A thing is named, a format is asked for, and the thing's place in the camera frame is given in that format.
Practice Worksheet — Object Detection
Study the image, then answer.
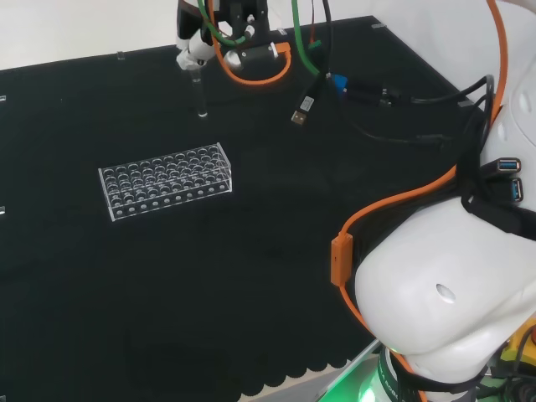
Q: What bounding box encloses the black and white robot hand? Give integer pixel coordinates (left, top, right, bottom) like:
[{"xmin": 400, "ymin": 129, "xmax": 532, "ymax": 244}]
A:
[{"xmin": 175, "ymin": 0, "xmax": 291, "ymax": 71}]

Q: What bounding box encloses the clear glass test tube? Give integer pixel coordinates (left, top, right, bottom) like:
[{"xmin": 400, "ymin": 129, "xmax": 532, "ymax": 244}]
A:
[{"xmin": 190, "ymin": 66, "xmax": 209, "ymax": 119}]

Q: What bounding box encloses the clear acrylic test tube rack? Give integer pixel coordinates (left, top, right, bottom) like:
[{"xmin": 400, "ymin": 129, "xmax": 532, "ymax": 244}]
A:
[{"xmin": 97, "ymin": 142, "xmax": 234, "ymax": 223}]

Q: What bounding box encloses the blue connector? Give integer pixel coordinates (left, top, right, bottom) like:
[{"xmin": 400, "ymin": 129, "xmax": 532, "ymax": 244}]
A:
[{"xmin": 329, "ymin": 73, "xmax": 349, "ymax": 102}]

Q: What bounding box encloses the black connector block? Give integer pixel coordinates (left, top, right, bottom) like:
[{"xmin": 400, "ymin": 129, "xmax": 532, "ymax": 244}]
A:
[{"xmin": 346, "ymin": 80, "xmax": 404, "ymax": 111}]

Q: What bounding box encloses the black bench cloth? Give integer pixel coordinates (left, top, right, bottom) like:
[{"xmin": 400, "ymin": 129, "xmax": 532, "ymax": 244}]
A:
[{"xmin": 0, "ymin": 15, "xmax": 478, "ymax": 402}]

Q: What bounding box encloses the yellow stop button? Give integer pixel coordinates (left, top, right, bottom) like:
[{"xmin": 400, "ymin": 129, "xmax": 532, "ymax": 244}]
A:
[{"xmin": 497, "ymin": 316, "xmax": 536, "ymax": 368}]

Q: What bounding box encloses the orange cable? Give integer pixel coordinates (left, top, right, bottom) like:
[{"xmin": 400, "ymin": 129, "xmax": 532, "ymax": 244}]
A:
[
  {"xmin": 208, "ymin": 0, "xmax": 292, "ymax": 87},
  {"xmin": 330, "ymin": 0, "xmax": 509, "ymax": 402}
]

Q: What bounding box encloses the green cable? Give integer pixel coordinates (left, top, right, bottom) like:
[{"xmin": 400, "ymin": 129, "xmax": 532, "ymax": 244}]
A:
[{"xmin": 290, "ymin": 0, "xmax": 324, "ymax": 77}]

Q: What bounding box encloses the black cable with USB plug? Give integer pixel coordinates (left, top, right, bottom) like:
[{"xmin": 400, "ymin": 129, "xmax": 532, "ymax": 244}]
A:
[{"xmin": 290, "ymin": 0, "xmax": 334, "ymax": 127}]

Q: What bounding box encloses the black strap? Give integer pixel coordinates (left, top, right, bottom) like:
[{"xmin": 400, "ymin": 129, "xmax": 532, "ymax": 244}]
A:
[{"xmin": 459, "ymin": 190, "xmax": 536, "ymax": 243}]

